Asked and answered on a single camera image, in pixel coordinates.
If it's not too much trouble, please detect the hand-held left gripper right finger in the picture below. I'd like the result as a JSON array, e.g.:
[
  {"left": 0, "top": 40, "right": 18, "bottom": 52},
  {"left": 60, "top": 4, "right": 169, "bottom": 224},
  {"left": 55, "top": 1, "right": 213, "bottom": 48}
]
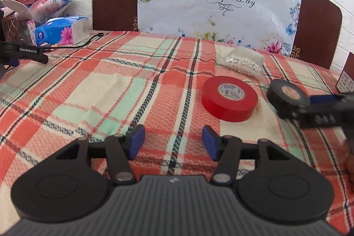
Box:
[{"left": 201, "top": 125, "right": 292, "bottom": 186}]

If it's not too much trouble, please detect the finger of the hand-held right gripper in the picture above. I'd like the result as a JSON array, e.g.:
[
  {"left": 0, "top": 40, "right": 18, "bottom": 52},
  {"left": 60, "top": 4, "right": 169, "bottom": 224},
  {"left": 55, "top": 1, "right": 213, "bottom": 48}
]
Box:
[
  {"left": 308, "top": 94, "right": 346, "bottom": 105},
  {"left": 277, "top": 103, "right": 342, "bottom": 129}
]

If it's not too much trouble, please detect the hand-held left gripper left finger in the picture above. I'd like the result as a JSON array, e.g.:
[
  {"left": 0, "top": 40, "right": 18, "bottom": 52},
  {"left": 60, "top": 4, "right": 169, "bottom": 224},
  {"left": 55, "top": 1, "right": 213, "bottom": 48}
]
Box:
[{"left": 55, "top": 124, "right": 146, "bottom": 186}]

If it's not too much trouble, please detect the black tape roll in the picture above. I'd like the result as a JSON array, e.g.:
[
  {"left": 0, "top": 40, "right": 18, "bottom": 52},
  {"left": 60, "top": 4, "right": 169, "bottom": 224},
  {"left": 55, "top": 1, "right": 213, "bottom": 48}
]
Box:
[{"left": 266, "top": 79, "right": 312, "bottom": 115}]

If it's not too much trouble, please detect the person's right hand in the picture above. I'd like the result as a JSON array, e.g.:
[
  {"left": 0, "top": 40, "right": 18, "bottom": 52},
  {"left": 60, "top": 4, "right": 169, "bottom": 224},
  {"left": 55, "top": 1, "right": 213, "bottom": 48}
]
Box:
[{"left": 344, "top": 153, "right": 354, "bottom": 184}]

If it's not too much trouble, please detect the reddish brown cardboard box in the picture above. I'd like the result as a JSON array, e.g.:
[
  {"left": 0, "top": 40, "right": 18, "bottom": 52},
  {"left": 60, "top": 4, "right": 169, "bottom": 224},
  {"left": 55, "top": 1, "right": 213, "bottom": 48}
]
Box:
[{"left": 336, "top": 52, "right": 354, "bottom": 94}]

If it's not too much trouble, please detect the red tape roll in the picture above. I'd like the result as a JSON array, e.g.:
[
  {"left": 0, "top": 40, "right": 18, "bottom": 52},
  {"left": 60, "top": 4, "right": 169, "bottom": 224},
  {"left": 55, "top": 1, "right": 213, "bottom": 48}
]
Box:
[{"left": 201, "top": 76, "right": 258, "bottom": 123}]

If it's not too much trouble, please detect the clear bag of white beads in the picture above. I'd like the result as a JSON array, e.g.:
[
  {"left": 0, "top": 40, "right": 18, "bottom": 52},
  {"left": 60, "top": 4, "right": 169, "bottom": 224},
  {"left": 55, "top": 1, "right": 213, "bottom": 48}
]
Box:
[{"left": 216, "top": 47, "right": 264, "bottom": 78}]

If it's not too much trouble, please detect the floral plastic bag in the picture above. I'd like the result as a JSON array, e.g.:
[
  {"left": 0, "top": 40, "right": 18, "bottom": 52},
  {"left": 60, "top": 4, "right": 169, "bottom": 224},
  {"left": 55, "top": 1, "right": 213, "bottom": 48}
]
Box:
[{"left": 137, "top": 0, "right": 304, "bottom": 55}]

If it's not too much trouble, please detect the blue tissue pack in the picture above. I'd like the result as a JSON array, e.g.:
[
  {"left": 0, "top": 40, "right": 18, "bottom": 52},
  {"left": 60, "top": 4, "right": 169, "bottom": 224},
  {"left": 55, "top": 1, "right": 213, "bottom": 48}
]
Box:
[{"left": 34, "top": 16, "right": 90, "bottom": 46}]

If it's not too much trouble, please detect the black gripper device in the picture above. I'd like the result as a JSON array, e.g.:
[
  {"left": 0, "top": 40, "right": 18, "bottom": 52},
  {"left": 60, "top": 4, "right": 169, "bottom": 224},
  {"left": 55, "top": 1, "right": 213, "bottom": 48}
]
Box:
[{"left": 0, "top": 41, "right": 50, "bottom": 66}]

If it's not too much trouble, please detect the pink packet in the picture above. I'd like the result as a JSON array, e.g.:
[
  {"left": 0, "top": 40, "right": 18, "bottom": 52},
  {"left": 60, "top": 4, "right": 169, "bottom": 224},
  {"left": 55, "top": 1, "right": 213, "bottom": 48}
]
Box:
[{"left": 26, "top": 20, "right": 38, "bottom": 45}]

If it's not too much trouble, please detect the clear bag of pink packets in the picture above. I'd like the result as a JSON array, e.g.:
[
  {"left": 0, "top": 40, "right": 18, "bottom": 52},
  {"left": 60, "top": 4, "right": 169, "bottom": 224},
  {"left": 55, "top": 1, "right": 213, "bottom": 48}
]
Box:
[{"left": 28, "top": 0, "right": 73, "bottom": 23}]

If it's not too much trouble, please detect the white plush ear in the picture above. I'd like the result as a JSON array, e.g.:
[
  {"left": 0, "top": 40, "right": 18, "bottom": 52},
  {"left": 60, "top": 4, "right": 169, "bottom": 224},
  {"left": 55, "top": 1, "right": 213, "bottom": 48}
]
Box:
[{"left": 1, "top": 0, "right": 36, "bottom": 18}]

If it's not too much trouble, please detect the black cable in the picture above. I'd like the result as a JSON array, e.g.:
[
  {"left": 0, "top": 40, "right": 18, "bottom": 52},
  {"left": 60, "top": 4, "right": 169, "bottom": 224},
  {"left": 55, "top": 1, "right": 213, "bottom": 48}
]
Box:
[{"left": 44, "top": 33, "right": 105, "bottom": 50}]

